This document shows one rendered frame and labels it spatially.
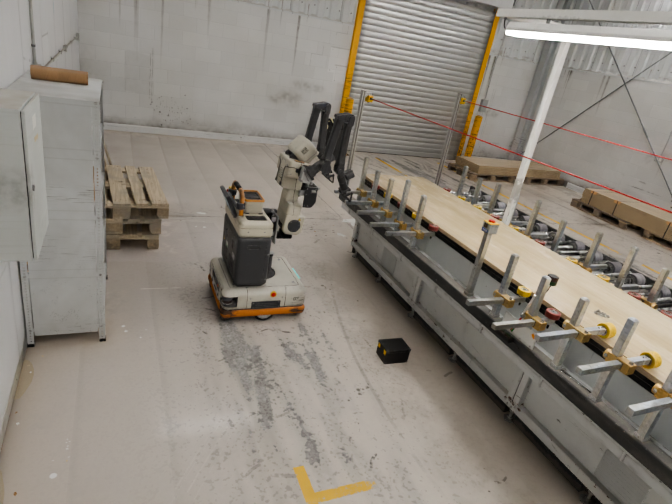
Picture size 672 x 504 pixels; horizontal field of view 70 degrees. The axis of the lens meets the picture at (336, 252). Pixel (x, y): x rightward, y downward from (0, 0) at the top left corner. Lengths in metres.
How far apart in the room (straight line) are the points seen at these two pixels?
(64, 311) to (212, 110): 6.66
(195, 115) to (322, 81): 2.57
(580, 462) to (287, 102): 8.20
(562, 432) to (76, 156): 3.17
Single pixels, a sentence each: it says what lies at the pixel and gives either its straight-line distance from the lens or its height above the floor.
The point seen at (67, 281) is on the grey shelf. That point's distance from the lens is 3.34.
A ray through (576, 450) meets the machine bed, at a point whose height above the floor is 0.21.
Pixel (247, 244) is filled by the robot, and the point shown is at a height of 0.64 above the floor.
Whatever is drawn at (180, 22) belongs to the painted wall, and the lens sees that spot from 9.35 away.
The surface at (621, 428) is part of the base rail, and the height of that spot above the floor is 0.70.
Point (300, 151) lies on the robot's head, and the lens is 3.52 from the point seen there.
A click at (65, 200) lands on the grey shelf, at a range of 3.12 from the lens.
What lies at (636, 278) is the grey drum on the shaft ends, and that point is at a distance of 4.25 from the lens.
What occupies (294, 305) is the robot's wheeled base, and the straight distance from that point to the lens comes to 3.80.
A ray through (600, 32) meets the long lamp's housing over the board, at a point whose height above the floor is 2.35.
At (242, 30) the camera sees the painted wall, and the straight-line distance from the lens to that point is 9.52.
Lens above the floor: 2.05
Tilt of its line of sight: 23 degrees down
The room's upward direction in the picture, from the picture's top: 11 degrees clockwise
